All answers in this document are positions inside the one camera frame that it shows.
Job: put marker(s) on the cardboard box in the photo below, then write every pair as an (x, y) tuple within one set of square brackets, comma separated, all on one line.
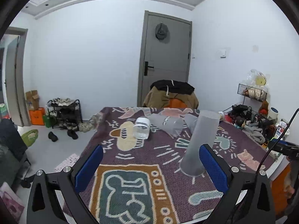
[(32, 100)]

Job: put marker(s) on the white yellow paper cup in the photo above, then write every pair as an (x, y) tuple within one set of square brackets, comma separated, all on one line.
[(221, 116)]

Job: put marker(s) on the black box device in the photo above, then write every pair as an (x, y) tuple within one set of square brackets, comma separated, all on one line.
[(241, 110)]

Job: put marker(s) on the orange chair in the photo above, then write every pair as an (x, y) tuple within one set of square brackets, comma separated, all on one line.
[(176, 103)]

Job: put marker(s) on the grey door with handle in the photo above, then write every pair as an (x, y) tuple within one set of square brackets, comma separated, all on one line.
[(167, 59)]

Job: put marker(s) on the grey hat on door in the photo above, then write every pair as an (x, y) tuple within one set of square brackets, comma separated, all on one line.
[(161, 31)]

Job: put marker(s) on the orange shopping bag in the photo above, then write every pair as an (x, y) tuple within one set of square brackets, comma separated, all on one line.
[(36, 116)]

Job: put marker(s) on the black shoe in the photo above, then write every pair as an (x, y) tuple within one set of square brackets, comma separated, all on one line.
[(52, 136), (72, 134)]

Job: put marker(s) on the tall frosted plastic cup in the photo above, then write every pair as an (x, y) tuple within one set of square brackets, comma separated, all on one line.
[(204, 133)]

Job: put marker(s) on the white light switch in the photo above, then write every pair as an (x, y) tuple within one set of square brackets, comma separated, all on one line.
[(223, 53)]

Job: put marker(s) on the patterned purple woven tablecloth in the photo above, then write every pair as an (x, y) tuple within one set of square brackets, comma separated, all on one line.
[(140, 181)]

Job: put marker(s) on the frosted cup with stickers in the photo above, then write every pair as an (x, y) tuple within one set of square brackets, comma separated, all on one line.
[(171, 125)]

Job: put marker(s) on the grey cloth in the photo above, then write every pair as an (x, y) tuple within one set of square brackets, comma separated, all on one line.
[(254, 133)]

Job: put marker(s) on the brown plush toy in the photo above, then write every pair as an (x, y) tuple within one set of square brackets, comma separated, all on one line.
[(264, 109)]

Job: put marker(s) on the brown jacket on chair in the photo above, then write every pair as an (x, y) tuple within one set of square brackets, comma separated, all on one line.
[(162, 91)]

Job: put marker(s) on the upper black wire basket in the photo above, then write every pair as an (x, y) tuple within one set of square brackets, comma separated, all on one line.
[(251, 92)]

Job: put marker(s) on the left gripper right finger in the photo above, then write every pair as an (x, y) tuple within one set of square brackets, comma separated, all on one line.
[(247, 197)]

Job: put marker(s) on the black shoe rack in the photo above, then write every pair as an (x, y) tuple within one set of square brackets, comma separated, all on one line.
[(64, 114)]

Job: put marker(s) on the clear plastic bag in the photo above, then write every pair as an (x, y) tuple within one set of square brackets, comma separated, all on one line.
[(256, 79)]

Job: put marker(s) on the doll figure black hair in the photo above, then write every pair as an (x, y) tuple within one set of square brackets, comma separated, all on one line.
[(239, 122)]

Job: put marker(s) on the left grey door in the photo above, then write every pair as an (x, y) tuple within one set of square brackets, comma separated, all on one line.
[(14, 47)]

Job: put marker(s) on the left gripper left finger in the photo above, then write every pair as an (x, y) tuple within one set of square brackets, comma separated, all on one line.
[(43, 205)]

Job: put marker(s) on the green floor mat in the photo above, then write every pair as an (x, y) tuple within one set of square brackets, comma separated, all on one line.
[(30, 137)]

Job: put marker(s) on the white tape roll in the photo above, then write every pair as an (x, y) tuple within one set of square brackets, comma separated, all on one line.
[(273, 113)]

